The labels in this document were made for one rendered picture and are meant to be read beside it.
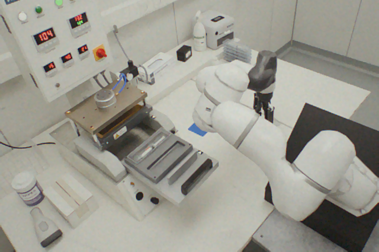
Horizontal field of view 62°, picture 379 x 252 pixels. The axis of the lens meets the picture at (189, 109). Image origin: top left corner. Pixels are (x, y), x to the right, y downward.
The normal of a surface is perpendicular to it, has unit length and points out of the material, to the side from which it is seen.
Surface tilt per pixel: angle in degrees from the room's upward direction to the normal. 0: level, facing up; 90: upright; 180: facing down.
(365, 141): 47
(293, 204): 62
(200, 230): 0
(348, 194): 66
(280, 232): 0
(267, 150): 53
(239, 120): 36
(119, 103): 0
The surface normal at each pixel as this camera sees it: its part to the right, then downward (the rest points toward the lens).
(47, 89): 0.77, 0.37
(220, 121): -0.50, 0.11
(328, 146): -0.45, -0.37
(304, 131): -0.54, -0.14
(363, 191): 0.07, 0.15
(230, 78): -0.21, 0.14
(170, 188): -0.09, -0.76
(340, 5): -0.69, 0.51
